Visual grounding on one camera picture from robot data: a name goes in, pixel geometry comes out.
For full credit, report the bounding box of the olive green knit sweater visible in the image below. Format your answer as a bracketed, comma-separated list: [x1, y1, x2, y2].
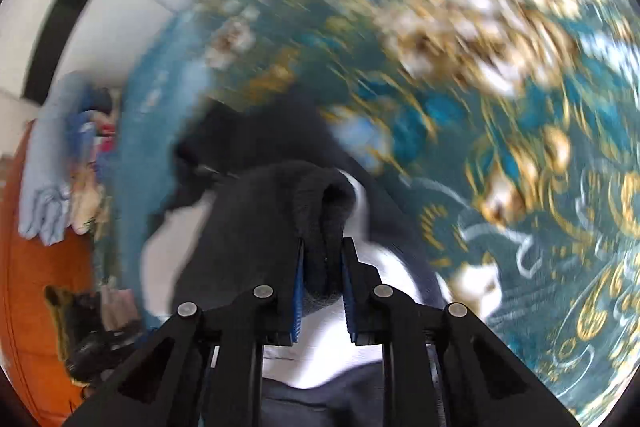
[44, 284, 76, 363]

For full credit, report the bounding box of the dark grey fleece jacket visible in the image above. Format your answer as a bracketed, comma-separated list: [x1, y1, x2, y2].
[140, 94, 453, 427]

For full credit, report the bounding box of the teal floral bed blanket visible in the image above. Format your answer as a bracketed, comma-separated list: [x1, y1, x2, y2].
[95, 0, 640, 418]

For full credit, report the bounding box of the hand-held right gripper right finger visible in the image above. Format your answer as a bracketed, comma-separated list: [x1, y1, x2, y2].
[341, 237, 581, 427]

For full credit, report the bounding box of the colourful printed folded blanket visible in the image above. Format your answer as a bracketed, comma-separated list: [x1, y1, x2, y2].
[67, 87, 123, 235]

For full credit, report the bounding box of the light blue folded quilt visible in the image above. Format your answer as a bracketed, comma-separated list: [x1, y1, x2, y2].
[19, 72, 93, 248]

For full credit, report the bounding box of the white glossy wardrobe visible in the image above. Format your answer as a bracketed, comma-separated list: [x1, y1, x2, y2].
[0, 0, 311, 108]

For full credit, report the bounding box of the pink folded garment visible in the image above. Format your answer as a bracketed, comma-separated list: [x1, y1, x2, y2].
[100, 284, 143, 333]

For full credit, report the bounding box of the grey folded garment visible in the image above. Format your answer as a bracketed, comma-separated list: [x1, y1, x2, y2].
[65, 292, 146, 383]

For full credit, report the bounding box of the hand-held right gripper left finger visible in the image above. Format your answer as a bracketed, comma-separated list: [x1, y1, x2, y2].
[62, 237, 307, 427]

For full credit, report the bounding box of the orange headboard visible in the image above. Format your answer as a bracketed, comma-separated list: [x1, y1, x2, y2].
[0, 120, 101, 427]

